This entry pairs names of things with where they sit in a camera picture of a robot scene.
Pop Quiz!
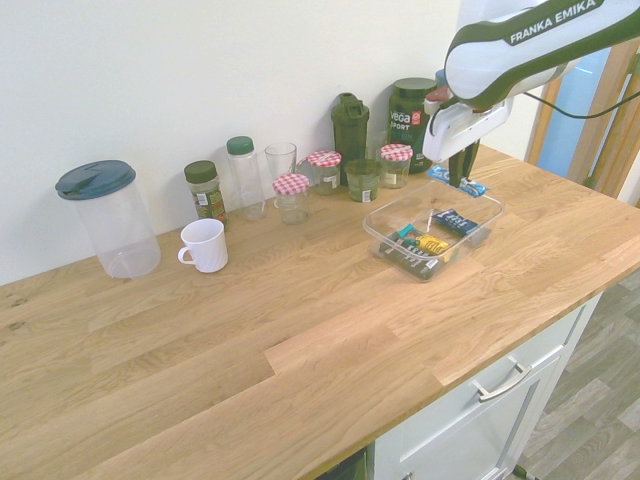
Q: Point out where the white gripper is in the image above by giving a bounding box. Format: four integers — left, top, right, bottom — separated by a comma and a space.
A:
422, 97, 512, 188

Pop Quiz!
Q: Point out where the light blue protein bar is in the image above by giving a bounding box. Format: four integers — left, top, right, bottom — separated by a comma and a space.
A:
426, 164, 488, 198

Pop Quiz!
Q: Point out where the navy snack bar white text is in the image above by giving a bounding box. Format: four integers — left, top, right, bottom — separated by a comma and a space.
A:
432, 208, 479, 237

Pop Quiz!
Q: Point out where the large dark protein powder tub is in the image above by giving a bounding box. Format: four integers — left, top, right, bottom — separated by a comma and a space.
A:
388, 77, 441, 176

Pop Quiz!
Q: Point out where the clear plastic container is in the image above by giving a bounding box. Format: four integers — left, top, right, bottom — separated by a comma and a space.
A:
363, 178, 505, 284

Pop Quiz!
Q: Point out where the yellow snack bar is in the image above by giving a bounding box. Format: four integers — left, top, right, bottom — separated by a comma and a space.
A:
417, 234, 449, 259

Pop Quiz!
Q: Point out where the striped dark snack bar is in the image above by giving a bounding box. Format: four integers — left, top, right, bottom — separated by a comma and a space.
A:
379, 246, 442, 279

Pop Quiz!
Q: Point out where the glass jar red checked lid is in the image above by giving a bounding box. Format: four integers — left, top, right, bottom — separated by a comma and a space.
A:
299, 150, 343, 196
379, 143, 414, 190
272, 173, 312, 226

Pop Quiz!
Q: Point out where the dark green shaker bottle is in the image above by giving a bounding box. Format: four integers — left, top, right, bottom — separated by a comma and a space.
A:
330, 92, 371, 174

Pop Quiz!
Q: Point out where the tall clear drinking glass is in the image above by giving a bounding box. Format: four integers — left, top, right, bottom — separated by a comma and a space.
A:
264, 142, 298, 184

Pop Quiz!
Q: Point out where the clear bottle with green lid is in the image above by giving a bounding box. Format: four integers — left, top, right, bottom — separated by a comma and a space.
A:
225, 136, 267, 222

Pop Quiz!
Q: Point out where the spice jar with dark lid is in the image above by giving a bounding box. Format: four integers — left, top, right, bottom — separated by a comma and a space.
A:
183, 159, 228, 229

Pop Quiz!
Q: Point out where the white ceramic mug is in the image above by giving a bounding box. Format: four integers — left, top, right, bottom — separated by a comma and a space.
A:
177, 218, 230, 274

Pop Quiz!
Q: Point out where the white drawer cabinet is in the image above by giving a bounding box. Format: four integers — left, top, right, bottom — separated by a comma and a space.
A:
373, 294, 602, 480

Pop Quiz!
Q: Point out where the clear pitcher with blue lid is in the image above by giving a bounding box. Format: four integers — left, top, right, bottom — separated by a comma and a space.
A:
54, 159, 163, 280

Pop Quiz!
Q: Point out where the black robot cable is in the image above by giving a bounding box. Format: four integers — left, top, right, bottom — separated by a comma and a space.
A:
522, 89, 640, 122

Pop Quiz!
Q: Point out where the wooden door frame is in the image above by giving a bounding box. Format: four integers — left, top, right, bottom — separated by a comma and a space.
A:
524, 44, 640, 207

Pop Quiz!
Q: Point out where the metal drawer handle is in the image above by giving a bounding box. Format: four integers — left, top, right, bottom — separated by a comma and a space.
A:
472, 362, 533, 404

